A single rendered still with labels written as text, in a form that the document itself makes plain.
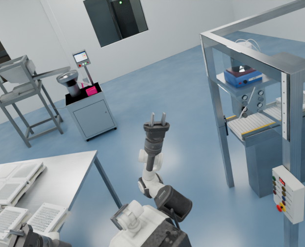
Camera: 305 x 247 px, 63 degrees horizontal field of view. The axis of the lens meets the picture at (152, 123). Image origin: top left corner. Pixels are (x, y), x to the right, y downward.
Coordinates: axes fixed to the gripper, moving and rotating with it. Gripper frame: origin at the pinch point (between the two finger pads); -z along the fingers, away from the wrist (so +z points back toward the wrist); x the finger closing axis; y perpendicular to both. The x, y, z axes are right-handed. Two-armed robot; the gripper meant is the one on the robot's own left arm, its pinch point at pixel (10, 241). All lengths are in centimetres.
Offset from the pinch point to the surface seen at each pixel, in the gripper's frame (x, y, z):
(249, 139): 100, 88, 115
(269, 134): 107, 104, 117
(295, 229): 32, 108, 105
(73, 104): 216, -156, 203
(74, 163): 79, -67, 120
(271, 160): 99, 110, 150
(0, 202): 34, -110, 100
